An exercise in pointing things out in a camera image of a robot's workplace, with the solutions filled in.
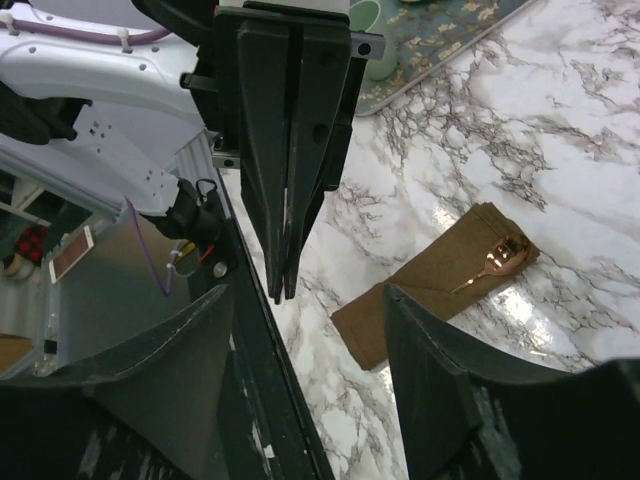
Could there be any mint green cup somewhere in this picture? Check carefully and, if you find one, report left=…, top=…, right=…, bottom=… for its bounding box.
left=349, top=0, right=398, bottom=81

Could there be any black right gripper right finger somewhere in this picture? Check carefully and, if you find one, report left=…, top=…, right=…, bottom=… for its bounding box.
left=383, top=285, right=567, bottom=479

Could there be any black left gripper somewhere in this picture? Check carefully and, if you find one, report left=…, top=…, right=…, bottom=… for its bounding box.
left=179, top=1, right=358, bottom=303

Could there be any smartphone with pink case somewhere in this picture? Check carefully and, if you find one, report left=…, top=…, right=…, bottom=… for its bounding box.
left=49, top=225, right=95, bottom=284

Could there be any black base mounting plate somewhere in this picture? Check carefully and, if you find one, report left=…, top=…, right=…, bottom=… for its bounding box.
left=188, top=173, right=333, bottom=479

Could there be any copper spoon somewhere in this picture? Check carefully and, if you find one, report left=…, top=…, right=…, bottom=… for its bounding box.
left=451, top=234, right=532, bottom=294

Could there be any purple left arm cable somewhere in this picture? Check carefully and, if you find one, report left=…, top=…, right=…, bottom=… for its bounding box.
left=0, top=14, right=174, bottom=299

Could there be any teal floral serving tray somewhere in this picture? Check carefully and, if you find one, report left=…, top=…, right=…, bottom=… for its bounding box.
left=356, top=0, right=529, bottom=117

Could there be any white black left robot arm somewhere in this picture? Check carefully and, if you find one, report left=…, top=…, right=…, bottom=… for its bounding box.
left=1, top=1, right=385, bottom=300

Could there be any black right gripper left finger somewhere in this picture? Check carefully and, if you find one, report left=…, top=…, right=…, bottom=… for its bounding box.
left=49, top=285, right=234, bottom=479

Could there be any brown fabric napkin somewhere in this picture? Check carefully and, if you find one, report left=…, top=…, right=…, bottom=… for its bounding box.
left=331, top=202, right=540, bottom=371

